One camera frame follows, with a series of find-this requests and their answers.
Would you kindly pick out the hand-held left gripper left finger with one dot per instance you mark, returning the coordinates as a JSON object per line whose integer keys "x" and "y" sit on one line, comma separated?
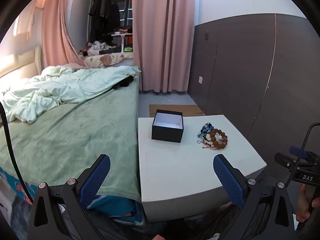
{"x": 97, "y": 177}

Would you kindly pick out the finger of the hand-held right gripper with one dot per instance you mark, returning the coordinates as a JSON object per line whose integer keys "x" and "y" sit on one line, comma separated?
{"x": 298, "y": 151}
{"x": 285, "y": 160}

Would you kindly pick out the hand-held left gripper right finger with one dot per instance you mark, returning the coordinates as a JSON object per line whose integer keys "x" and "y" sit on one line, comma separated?
{"x": 228, "y": 177}

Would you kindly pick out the black jewelry box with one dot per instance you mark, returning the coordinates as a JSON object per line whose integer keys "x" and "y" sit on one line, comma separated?
{"x": 166, "y": 135}

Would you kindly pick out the person's right hand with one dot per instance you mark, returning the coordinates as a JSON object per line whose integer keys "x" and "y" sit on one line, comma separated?
{"x": 303, "y": 205}

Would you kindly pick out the teal printed blanket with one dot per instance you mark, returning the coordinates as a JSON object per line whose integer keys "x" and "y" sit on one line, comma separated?
{"x": 117, "y": 207}

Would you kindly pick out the green bed sheet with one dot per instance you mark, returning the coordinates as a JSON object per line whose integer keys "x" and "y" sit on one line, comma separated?
{"x": 75, "y": 135}

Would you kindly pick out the white square table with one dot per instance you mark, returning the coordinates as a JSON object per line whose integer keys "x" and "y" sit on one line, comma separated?
{"x": 180, "y": 170}

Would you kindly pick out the flat brown cardboard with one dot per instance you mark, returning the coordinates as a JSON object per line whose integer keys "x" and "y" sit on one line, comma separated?
{"x": 175, "y": 107}

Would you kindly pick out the pale green duvet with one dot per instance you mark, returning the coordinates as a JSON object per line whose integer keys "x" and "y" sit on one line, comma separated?
{"x": 87, "y": 85}

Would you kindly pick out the black cloth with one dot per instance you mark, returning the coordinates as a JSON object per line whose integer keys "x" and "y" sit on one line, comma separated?
{"x": 123, "y": 83}

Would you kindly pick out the pink pillow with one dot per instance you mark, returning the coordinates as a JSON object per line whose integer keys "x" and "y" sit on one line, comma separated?
{"x": 73, "y": 65}

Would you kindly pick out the cream cartoon printed quilt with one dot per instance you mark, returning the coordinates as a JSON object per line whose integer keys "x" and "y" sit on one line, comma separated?
{"x": 107, "y": 58}

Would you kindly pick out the pile of plush toys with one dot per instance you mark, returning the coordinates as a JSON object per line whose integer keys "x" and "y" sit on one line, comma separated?
{"x": 96, "y": 48}

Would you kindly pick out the green small container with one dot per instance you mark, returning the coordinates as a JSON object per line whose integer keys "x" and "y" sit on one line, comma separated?
{"x": 128, "y": 49}

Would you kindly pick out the beige padded headboard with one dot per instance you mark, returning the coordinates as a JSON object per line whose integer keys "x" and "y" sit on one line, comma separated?
{"x": 17, "y": 65}

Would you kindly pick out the small white folding table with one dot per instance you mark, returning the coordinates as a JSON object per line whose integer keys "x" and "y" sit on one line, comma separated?
{"x": 122, "y": 34}

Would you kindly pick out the pink straight curtain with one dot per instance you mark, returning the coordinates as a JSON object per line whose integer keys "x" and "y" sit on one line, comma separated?
{"x": 162, "y": 42}

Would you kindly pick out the pink draped curtain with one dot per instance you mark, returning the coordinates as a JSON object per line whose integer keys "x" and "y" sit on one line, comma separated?
{"x": 53, "y": 30}

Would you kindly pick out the dark hanging clothes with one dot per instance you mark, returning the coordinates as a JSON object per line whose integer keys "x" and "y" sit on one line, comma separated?
{"x": 100, "y": 12}

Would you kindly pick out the white wall socket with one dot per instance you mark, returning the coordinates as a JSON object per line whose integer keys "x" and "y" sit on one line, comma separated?
{"x": 201, "y": 80}

